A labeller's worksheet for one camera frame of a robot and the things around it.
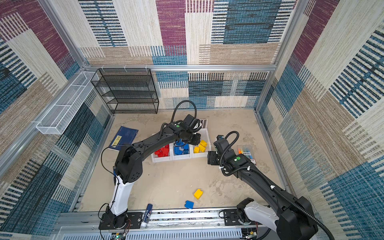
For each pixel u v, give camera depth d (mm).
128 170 533
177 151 934
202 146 957
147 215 731
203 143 948
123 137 1041
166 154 939
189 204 772
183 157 917
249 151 967
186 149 962
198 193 795
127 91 1095
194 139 801
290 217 388
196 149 937
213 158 727
